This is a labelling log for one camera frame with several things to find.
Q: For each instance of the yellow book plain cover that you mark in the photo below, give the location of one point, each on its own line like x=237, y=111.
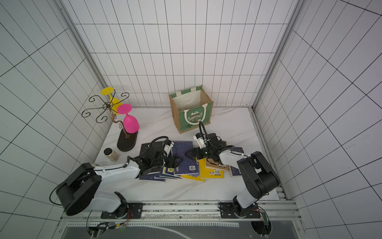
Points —
x=207, y=173

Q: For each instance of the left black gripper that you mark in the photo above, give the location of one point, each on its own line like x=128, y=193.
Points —
x=174, y=159

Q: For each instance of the small jar black lid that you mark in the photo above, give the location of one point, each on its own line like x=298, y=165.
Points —
x=111, y=154

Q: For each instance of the metal scroll glass rack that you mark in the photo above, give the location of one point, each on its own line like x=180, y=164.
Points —
x=126, y=141

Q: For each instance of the dark green brown book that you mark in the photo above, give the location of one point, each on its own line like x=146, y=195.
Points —
x=210, y=164

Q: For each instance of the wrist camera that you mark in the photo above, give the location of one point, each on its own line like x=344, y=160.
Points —
x=168, y=145
x=200, y=140

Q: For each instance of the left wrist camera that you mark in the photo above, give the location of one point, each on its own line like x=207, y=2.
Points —
x=168, y=145

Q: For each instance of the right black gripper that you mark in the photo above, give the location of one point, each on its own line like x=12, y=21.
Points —
x=198, y=152

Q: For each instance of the yellow book purple picture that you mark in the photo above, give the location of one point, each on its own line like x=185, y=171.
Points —
x=195, y=177

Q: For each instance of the navy book at bottom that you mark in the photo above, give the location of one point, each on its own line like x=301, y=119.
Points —
x=151, y=177

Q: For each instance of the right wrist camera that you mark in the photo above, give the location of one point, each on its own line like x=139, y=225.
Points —
x=200, y=140

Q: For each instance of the purple starry book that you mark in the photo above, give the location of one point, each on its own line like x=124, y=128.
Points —
x=187, y=166

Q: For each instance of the black book white characters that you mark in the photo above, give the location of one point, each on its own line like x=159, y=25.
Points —
x=144, y=149

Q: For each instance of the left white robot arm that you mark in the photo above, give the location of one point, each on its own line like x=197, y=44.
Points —
x=84, y=188

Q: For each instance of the yellow plastic wine glass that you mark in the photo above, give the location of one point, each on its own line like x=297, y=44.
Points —
x=114, y=102

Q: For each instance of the blue book yellow label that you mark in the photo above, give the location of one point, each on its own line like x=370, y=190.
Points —
x=162, y=173
x=170, y=173

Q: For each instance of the green jute canvas bag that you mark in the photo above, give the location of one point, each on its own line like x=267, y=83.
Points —
x=189, y=107

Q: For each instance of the pink plastic wine glass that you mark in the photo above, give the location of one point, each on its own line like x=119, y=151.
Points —
x=130, y=123

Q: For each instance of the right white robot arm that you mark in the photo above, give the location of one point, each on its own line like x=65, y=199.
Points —
x=258, y=176

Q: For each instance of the aluminium mounting rail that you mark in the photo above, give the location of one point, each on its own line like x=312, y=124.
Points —
x=182, y=211

